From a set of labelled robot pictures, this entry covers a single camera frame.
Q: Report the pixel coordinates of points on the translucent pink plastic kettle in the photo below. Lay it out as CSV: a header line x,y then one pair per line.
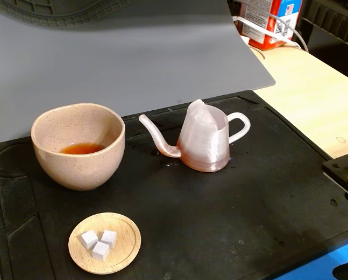
x,y
203,146

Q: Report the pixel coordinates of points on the brown tea liquid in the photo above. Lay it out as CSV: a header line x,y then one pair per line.
x,y
83,148

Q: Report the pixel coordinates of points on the speckled beige ceramic cup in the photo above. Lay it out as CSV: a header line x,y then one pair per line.
x,y
74,172

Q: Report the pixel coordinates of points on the grey silicone mat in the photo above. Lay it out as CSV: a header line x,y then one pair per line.
x,y
133,67

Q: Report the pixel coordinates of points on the black silicone work mat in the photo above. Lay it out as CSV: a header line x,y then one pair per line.
x,y
220,210

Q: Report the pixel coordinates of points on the round wooden coaster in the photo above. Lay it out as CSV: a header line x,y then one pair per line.
x,y
124,233

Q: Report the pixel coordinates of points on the white sugar cube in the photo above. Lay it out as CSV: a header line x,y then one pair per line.
x,y
109,237
88,239
100,251

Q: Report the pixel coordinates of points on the red and white carton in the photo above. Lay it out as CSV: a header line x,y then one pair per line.
x,y
258,11

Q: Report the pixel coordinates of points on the blue surface panel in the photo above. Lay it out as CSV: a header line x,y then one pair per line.
x,y
313,268

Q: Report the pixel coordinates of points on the black slatted rack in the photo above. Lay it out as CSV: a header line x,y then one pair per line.
x,y
331,23

